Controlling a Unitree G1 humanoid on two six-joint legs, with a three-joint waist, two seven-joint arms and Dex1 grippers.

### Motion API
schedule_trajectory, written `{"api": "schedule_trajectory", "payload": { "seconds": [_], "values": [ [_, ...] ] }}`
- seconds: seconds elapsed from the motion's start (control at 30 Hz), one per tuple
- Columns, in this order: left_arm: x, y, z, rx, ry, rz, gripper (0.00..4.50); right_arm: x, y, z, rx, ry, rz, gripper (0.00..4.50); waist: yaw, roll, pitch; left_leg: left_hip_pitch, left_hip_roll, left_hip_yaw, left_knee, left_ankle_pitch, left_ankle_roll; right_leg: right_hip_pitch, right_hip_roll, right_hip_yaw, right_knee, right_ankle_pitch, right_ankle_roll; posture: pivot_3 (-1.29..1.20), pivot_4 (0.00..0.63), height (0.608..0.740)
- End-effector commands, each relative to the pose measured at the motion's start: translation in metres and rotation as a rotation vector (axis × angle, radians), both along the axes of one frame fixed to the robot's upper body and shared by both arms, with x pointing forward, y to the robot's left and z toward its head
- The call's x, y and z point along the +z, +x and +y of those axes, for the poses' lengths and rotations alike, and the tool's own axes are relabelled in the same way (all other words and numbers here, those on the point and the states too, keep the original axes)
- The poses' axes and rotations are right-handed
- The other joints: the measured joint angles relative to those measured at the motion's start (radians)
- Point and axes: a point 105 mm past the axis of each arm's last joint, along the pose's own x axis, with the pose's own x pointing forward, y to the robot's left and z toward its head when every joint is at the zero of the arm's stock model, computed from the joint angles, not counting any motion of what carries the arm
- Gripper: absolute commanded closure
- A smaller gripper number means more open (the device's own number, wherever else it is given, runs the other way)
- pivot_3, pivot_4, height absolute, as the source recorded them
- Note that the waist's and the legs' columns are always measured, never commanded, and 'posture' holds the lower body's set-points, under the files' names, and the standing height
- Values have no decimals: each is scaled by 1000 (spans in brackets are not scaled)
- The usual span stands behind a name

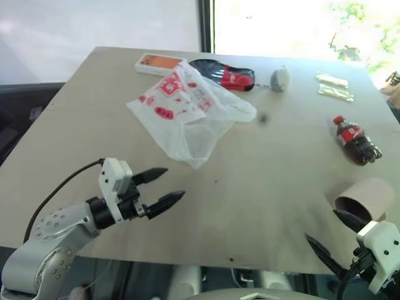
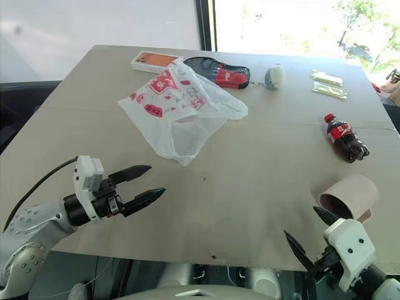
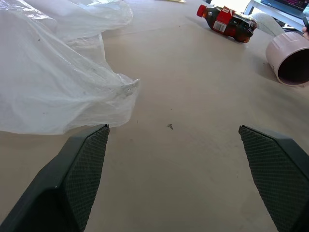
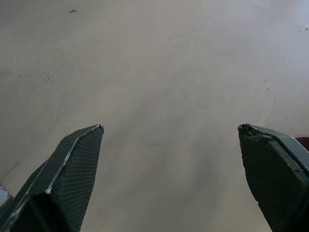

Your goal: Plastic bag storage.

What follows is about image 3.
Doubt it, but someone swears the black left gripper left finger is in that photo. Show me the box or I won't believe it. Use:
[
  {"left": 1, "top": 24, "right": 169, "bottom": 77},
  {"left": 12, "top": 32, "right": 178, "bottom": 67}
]
[{"left": 0, "top": 123, "right": 110, "bottom": 232}]

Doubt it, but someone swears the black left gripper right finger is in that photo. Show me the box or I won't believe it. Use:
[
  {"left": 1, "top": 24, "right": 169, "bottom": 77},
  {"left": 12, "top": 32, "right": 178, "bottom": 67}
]
[{"left": 238, "top": 124, "right": 309, "bottom": 232}]

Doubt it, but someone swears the clear plastic bag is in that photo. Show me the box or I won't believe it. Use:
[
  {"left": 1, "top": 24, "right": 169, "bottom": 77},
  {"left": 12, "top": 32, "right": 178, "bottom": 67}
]
[{"left": 0, "top": 0, "right": 141, "bottom": 135}]

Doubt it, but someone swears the pink round container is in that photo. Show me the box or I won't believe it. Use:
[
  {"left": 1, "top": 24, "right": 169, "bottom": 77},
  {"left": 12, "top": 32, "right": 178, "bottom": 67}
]
[{"left": 265, "top": 32, "right": 309, "bottom": 86}]

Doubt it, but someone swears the grey chair back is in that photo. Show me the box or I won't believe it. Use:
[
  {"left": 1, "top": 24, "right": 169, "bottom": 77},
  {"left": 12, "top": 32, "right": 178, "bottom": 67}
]
[{"left": 248, "top": 12, "right": 286, "bottom": 36}]

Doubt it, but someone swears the cola bottle with red label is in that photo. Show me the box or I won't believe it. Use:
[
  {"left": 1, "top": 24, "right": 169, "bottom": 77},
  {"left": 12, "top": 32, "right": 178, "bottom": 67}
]
[{"left": 196, "top": 4, "right": 259, "bottom": 44}]

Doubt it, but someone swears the white desk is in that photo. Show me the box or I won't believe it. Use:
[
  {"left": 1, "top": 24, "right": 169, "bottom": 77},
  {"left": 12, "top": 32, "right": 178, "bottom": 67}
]
[{"left": 243, "top": 0, "right": 309, "bottom": 32}]

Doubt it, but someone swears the dark monitor screen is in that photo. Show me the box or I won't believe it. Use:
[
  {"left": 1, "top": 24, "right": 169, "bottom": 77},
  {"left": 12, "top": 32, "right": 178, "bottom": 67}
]
[{"left": 260, "top": 0, "right": 309, "bottom": 12}]

